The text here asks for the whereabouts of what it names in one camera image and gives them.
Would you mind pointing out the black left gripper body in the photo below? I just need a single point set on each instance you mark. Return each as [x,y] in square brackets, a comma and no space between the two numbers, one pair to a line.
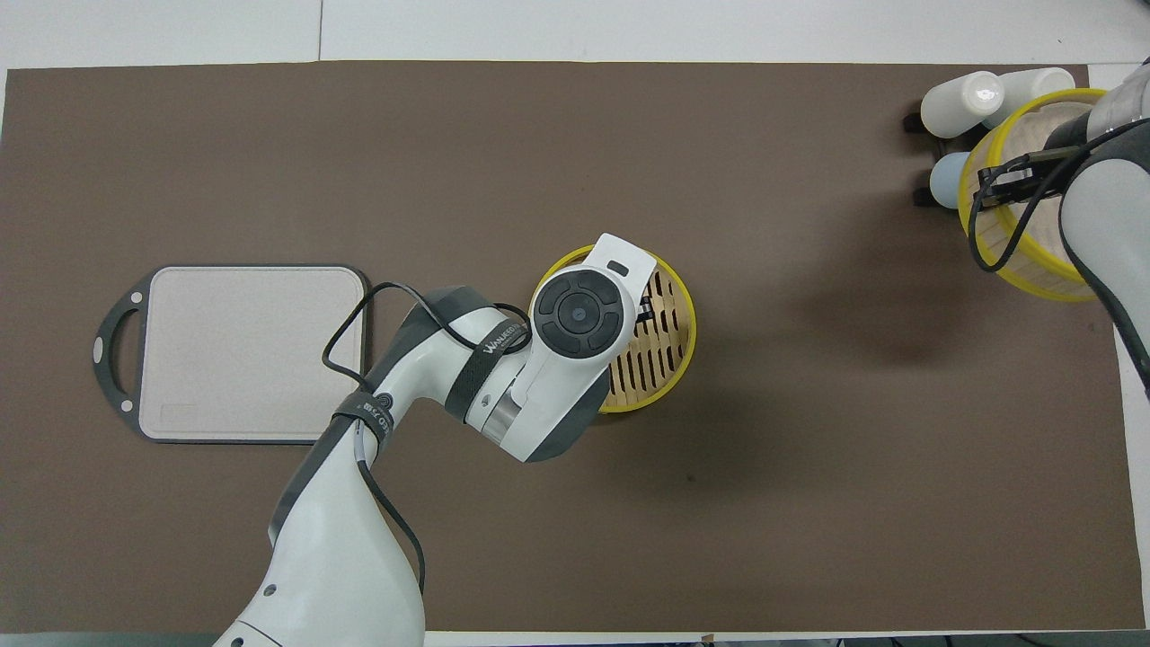
[644,310]

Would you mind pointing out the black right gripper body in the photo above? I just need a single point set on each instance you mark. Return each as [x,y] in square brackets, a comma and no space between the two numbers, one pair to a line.
[1065,144]

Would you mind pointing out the yellow bamboo steamer tier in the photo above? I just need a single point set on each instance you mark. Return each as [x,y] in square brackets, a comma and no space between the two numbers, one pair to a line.
[660,350]
[1024,144]

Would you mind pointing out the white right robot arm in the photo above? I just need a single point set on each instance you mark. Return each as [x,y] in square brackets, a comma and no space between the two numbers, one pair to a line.
[1114,207]

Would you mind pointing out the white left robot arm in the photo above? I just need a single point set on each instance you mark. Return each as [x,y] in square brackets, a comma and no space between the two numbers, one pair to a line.
[341,557]

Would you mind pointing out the light blue cup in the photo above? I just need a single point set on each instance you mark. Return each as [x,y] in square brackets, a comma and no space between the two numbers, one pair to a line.
[948,180]

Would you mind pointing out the white cup with blue rim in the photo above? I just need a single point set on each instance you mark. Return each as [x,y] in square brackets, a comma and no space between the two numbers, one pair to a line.
[1033,85]

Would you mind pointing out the plain white cup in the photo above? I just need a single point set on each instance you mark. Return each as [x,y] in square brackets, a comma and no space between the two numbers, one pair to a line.
[957,103]

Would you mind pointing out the black cup rack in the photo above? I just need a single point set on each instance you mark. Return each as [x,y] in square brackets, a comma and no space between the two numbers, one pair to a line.
[922,196]

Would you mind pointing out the brown table mat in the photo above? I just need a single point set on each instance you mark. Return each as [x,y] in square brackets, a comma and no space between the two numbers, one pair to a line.
[809,503]

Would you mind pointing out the grey white cutting board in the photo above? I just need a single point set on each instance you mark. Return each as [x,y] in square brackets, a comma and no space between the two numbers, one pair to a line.
[243,359]

